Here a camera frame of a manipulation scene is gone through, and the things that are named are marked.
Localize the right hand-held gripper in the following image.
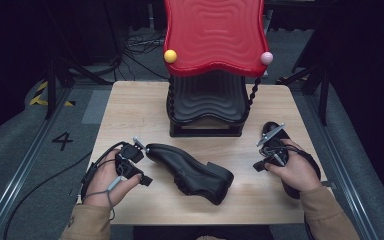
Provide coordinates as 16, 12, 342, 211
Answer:
253, 123, 289, 173

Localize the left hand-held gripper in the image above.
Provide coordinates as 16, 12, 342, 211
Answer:
114, 136, 154, 187

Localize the black and red shoe rack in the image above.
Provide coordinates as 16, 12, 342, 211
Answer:
162, 0, 274, 138

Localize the person's right hand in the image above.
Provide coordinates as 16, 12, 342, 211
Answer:
264, 139, 323, 193

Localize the person's left hand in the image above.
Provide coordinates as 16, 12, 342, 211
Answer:
83, 149, 144, 208

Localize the black metal stand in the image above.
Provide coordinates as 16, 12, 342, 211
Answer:
43, 54, 113, 120
275, 63, 332, 127

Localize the yellow black floor tape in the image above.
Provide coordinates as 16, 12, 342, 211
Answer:
28, 81, 77, 108

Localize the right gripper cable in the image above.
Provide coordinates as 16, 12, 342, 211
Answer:
259, 145, 288, 167

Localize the grey left gripper cable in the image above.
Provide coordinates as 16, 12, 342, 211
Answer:
81, 165, 125, 222

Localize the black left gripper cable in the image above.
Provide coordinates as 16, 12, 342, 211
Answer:
80, 141, 128, 201

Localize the black floor cable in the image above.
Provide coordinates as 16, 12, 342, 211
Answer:
2, 151, 93, 240

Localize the bundle of floor cables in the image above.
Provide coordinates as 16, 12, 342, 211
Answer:
113, 29, 168, 82

